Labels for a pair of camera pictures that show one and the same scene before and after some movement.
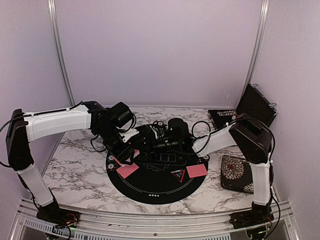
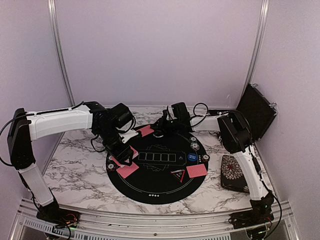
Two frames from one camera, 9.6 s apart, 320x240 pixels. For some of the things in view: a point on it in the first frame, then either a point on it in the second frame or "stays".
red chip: x=110 y=167 stays
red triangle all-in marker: x=178 y=174 stays
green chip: x=110 y=158 stays
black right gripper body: x=171 y=145 to x=168 y=128
